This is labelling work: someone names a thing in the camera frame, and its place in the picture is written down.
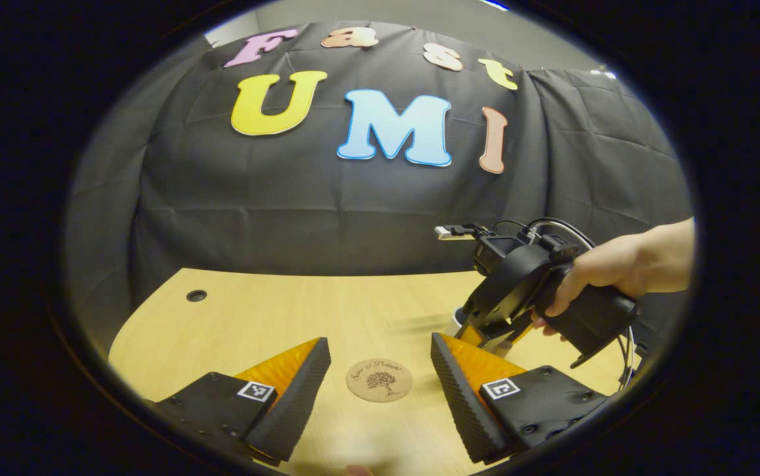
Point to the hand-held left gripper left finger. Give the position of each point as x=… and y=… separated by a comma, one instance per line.
x=297, y=403

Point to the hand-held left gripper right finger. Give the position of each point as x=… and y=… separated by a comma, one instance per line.
x=459, y=403

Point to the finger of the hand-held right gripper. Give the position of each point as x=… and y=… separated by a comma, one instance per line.
x=517, y=334
x=472, y=334

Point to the round cork coaster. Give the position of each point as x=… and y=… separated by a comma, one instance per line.
x=380, y=380

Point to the wooden desktop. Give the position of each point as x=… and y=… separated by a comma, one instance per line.
x=254, y=317

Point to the black backdrop cloth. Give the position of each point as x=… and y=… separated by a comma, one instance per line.
x=320, y=211

